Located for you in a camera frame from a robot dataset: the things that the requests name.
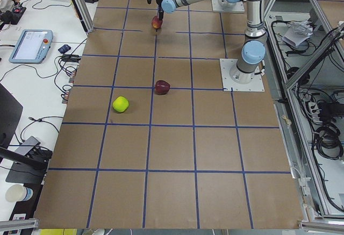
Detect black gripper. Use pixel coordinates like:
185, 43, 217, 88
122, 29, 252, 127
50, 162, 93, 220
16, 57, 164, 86
158, 5, 164, 20

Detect small dark blue pouch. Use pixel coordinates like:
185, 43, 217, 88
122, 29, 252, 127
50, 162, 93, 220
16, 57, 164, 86
58, 44, 71, 54

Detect green apple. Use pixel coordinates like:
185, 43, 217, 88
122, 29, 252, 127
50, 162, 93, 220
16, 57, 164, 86
112, 96, 130, 113

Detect aluminium frame post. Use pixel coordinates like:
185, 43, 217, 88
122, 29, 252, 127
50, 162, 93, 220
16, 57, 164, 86
71, 0, 94, 33

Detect dark red apple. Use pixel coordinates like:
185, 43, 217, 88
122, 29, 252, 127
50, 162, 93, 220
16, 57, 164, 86
154, 80, 170, 95

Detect white paper cup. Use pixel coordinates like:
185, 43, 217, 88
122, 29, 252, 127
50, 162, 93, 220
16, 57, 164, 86
5, 184, 34, 203

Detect red yellow streaked apple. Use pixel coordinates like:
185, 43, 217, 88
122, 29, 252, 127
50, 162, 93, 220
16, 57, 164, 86
151, 16, 163, 30

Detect crumpled white papers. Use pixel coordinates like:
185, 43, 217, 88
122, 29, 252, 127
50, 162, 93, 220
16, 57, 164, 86
282, 20, 313, 48

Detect coiled black cables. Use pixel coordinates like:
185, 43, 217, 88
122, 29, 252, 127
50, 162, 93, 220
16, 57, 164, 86
311, 124, 344, 162

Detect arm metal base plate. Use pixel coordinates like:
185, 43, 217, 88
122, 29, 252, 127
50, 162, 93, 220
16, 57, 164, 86
211, 0, 245, 13
219, 59, 265, 92

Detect near teach pendant tablet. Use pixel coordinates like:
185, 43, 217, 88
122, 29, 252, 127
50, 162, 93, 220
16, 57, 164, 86
9, 29, 54, 64

